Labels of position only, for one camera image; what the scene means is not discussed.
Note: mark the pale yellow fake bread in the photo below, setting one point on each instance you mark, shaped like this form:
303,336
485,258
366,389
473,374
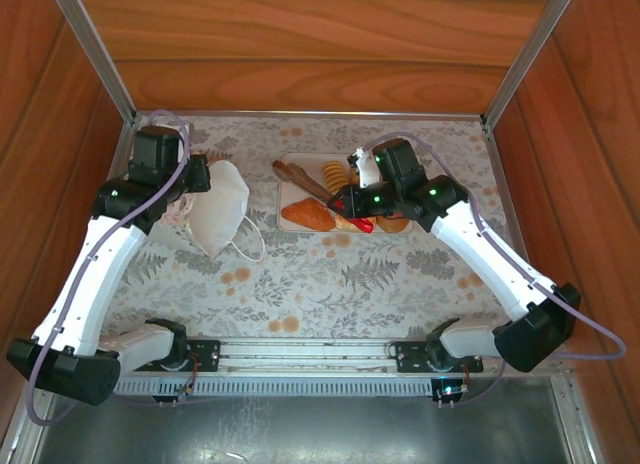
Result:
345,225

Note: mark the yellow ridged fake bread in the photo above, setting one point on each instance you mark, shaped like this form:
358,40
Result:
333,176

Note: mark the small yellow fake bread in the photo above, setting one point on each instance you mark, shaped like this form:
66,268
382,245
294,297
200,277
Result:
353,176

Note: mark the round brown fake bun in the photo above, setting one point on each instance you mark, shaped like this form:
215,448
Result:
392,225

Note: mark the orange-brown fake croissant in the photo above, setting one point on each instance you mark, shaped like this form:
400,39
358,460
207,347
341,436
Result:
310,214

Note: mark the animal print paper bag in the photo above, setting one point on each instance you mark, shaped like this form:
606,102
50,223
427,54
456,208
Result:
220,204

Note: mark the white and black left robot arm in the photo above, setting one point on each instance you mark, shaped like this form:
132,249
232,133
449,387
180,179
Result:
95,274

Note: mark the floral print tablecloth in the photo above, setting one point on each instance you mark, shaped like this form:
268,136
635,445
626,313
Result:
310,284

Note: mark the small left controller board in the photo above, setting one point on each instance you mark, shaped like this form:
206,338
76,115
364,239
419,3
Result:
182,391

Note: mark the small controller board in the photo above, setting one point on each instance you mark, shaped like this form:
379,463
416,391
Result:
447,390
182,391

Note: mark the small right controller board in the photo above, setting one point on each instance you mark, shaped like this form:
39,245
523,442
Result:
447,390

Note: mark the grey metal sheet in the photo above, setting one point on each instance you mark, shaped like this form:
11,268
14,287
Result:
300,429

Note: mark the aluminium side rail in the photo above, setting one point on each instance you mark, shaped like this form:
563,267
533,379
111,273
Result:
120,149
502,184

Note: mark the long aluminium table edge rail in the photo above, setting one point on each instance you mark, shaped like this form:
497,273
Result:
310,115

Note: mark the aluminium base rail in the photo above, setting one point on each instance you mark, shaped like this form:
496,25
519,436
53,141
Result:
300,354

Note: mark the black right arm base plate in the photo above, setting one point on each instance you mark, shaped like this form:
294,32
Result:
407,356

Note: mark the aluminium frame post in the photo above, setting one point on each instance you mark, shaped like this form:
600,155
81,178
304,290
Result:
90,49
530,49

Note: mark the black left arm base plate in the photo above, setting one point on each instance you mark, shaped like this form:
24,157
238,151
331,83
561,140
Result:
205,356

